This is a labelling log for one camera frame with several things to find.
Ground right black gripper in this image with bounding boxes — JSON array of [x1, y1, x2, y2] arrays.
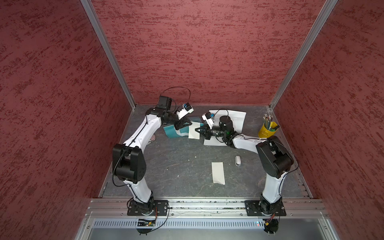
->
[[195, 123, 227, 140]]

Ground paper receipt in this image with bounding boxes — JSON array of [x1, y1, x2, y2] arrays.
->
[[212, 162, 226, 185], [188, 122, 201, 140]]

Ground teal gift bag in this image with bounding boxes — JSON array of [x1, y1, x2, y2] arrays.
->
[[163, 117, 203, 138]]

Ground white gift bag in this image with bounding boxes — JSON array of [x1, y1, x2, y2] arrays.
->
[[203, 109, 246, 147]]

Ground small white stapler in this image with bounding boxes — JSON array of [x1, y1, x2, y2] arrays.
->
[[235, 156, 242, 167]]

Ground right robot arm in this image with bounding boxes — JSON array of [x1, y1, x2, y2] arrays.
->
[[196, 112, 294, 216]]

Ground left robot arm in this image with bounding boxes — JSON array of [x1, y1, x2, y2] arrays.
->
[[112, 96, 194, 215]]

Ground flag patterned flat object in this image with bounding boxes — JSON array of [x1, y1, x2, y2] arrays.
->
[[149, 135, 156, 143]]

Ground yellow pencil bucket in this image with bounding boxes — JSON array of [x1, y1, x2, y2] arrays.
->
[[258, 114, 280, 139]]

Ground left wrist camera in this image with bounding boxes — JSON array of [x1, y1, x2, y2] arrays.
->
[[176, 103, 194, 120]]

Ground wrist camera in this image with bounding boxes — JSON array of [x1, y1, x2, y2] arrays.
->
[[176, 103, 194, 120], [202, 112, 215, 129]]

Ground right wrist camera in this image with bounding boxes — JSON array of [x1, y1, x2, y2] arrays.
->
[[202, 112, 215, 129]]

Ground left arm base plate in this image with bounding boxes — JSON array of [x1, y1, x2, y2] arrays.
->
[[127, 200, 169, 217]]

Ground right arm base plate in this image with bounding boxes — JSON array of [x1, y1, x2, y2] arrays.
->
[[244, 200, 287, 217]]

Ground perforated cable tray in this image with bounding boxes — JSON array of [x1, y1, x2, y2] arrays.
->
[[92, 219, 265, 230]]

